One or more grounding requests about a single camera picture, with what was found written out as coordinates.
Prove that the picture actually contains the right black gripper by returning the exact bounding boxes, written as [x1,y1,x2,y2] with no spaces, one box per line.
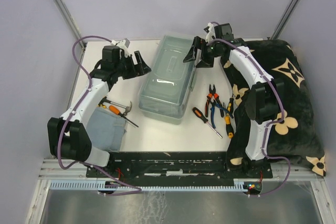
[183,36,221,68]

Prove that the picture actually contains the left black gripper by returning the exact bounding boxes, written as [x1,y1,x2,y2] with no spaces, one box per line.
[115,51,152,80]

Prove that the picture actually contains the green plastic tool box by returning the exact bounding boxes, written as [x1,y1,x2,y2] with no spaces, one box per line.
[139,33,196,125]

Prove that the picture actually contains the black handled claw hammer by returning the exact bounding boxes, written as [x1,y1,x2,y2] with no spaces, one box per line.
[99,97,132,116]

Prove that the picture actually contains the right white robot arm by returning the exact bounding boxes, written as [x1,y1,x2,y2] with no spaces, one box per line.
[183,22,284,177]

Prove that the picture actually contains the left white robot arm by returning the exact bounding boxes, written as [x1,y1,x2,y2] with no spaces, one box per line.
[47,45,151,177]

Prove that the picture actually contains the orange black pliers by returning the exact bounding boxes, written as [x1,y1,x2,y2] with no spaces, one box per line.
[205,84,222,117]

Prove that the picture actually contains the orange black nut driver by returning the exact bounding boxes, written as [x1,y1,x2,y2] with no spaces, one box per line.
[192,107,223,138]

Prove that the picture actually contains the small yellow black screwdriver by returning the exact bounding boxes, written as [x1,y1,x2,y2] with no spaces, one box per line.
[226,97,234,114]

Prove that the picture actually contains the folded blue denim cloth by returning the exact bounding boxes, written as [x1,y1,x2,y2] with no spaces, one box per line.
[86,107,126,152]

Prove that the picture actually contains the black floral blanket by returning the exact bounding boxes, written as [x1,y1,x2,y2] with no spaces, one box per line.
[219,40,326,176]

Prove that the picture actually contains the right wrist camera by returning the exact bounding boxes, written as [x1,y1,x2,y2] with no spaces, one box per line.
[204,22,216,43]

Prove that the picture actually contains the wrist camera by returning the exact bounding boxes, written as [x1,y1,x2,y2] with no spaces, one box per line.
[204,22,216,43]
[110,38,130,57]

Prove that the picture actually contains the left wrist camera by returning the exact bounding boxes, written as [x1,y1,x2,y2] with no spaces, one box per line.
[110,38,130,57]

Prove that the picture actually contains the orange handled screwdriver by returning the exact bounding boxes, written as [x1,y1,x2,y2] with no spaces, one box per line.
[109,105,139,127]

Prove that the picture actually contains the blue handled pliers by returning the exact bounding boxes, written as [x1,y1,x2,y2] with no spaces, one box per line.
[211,102,234,129]

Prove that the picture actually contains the right aluminium frame post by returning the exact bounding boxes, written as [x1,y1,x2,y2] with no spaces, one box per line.
[268,0,301,40]

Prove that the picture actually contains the aluminium frame post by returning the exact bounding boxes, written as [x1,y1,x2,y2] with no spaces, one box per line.
[268,0,301,40]
[53,0,82,39]

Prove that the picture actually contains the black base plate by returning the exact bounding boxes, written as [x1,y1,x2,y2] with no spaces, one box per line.
[86,151,274,185]

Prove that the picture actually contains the left aluminium frame post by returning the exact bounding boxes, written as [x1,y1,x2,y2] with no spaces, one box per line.
[53,0,82,39]

